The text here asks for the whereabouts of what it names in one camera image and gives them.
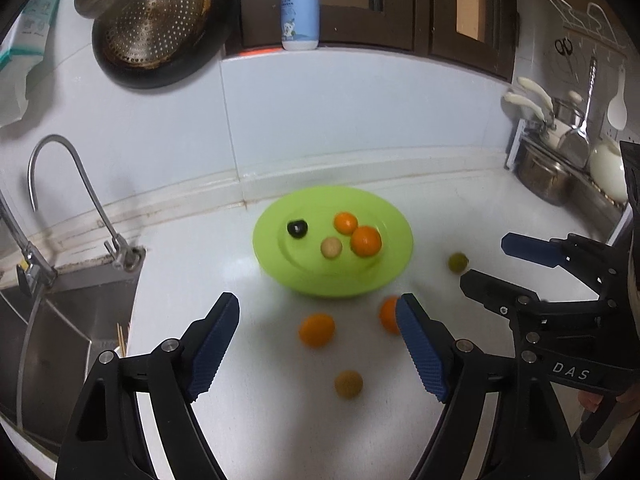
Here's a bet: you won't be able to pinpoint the green lime fruit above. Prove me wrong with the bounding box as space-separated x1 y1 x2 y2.
447 252 469 274

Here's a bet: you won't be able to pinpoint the brownish yellow round fruit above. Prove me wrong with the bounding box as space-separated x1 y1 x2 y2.
334 370 363 400

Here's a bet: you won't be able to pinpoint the black plum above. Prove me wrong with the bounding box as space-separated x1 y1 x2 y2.
286 219 308 240

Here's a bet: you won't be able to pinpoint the person's right hand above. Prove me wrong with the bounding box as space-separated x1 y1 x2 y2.
577 390 637 414

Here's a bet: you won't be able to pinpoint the metal corner shelf rack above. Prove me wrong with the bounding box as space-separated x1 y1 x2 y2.
506 119 626 240

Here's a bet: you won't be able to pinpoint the steel cooking pot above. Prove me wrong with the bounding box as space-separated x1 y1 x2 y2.
515 138 575 206

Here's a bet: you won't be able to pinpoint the white ceramic pot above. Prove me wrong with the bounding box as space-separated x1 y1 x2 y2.
588 136 628 204

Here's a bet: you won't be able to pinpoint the metal spatula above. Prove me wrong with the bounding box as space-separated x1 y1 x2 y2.
559 54 598 170

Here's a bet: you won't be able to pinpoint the orange on counter right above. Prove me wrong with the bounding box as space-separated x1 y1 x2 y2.
378 296 400 336

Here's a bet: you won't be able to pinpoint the orange on counter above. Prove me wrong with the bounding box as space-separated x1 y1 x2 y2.
298 313 336 349
378 296 400 336

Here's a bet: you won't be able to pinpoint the stainless steel sink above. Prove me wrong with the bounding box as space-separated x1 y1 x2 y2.
1 263 140 458

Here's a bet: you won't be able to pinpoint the orange on counter left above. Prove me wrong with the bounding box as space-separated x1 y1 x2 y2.
298 313 336 349

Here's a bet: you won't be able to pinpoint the large orange on plate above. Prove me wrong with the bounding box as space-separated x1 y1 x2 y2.
350 226 383 258

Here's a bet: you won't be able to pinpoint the white rice spoon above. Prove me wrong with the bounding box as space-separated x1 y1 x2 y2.
606 64 628 131

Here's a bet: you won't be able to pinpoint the green plastic plate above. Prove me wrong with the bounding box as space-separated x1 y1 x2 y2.
253 185 413 298

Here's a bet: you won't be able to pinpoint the small orange on plate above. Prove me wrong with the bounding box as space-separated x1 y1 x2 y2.
333 211 359 236

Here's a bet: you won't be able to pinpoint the metal sink faucet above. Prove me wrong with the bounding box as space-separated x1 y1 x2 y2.
0 133 141 291

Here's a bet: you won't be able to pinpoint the metal perforated strainer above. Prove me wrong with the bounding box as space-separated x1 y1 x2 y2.
74 0 212 70

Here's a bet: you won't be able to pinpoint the white blue soap bottle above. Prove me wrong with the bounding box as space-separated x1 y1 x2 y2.
280 0 320 51

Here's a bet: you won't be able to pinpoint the white paper package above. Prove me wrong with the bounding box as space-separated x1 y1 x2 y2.
0 0 60 127

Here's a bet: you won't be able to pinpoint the black frying pan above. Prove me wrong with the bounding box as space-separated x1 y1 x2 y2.
92 0 240 90

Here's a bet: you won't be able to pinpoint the cream pan handle lower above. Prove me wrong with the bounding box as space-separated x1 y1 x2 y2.
502 91 547 122

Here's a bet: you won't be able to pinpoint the cream pan handle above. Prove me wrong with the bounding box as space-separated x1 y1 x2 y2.
502 91 547 122
516 76 554 125

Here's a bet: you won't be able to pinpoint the cream pan handle upper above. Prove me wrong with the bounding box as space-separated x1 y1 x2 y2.
516 76 554 125

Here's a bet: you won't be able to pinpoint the black scissors on wall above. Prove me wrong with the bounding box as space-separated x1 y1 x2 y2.
554 37 575 76

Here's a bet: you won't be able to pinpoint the white wire wall rack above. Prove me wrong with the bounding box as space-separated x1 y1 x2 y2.
548 0 627 55

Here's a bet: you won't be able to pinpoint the dark wooden window frame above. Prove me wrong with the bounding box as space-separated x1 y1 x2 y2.
224 0 519 84

